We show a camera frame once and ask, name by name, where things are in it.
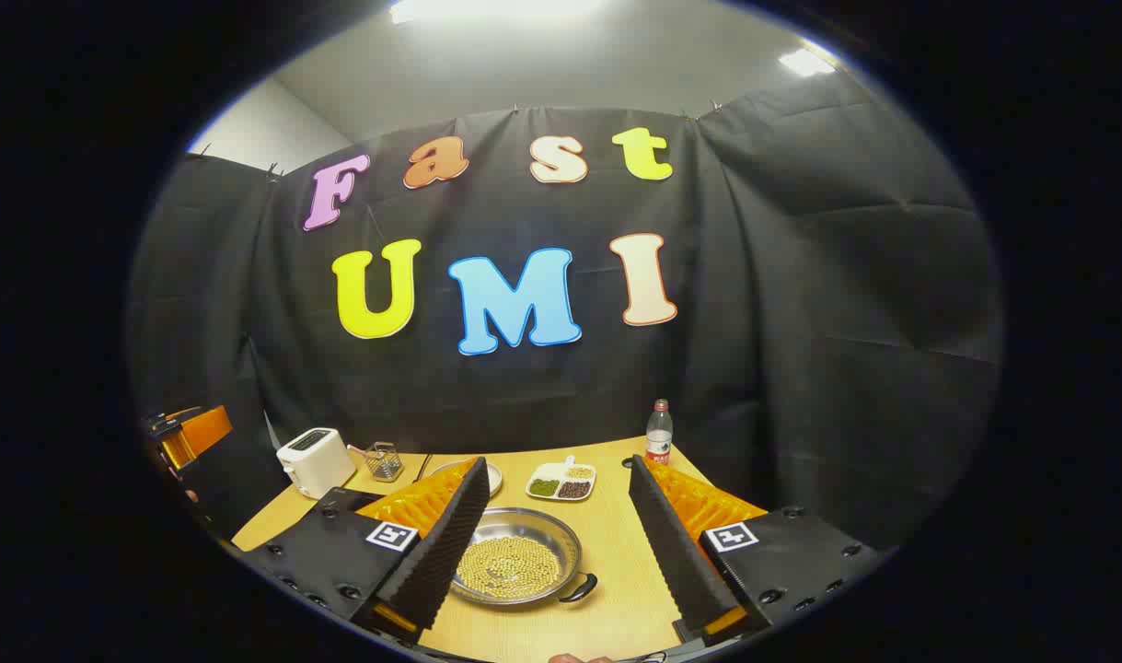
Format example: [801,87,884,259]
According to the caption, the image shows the pile of soybeans in pot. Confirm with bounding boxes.
[457,537,562,600]

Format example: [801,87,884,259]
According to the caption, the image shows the wire mesh basket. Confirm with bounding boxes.
[365,442,405,483]

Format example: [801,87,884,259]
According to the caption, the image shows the large ceiling light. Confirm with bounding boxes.
[390,0,607,25]

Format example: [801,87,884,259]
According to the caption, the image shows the black backdrop cloth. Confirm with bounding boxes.
[128,69,1003,553]

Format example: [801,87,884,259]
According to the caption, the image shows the white oval plate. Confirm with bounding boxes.
[427,459,504,499]

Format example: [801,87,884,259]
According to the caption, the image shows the small ceiling light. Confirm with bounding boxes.
[780,48,838,77]

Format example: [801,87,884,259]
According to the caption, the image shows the white divided dish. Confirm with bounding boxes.
[526,456,598,503]

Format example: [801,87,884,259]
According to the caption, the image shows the clear water bottle red label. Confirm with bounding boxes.
[646,399,674,466]

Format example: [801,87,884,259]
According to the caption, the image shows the stainless steel pot black handles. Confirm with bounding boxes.
[448,506,599,609]

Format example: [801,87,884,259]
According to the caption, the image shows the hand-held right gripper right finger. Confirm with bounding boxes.
[628,453,893,646]

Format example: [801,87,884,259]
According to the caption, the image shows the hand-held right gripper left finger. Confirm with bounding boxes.
[238,456,492,646]

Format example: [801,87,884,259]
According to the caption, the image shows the white toaster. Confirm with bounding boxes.
[276,427,357,500]

